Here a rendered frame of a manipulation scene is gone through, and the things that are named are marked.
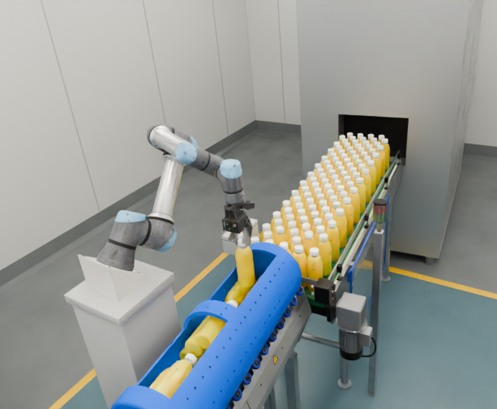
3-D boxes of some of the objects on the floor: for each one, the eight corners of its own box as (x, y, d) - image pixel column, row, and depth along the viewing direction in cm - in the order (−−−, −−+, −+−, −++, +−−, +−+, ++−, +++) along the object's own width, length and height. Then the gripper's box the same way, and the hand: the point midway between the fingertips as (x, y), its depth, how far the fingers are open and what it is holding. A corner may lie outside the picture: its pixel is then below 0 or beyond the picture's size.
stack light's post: (366, 393, 270) (373, 232, 219) (369, 389, 273) (375, 228, 222) (374, 396, 269) (382, 234, 217) (375, 390, 272) (384, 230, 220)
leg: (289, 442, 248) (282, 357, 219) (293, 433, 253) (287, 348, 223) (299, 446, 246) (293, 360, 216) (303, 437, 250) (298, 351, 221)
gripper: (214, 204, 174) (221, 251, 184) (242, 208, 169) (247, 256, 179) (225, 193, 181) (232, 240, 191) (252, 197, 176) (257, 245, 186)
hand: (242, 242), depth 186 cm, fingers closed on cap, 4 cm apart
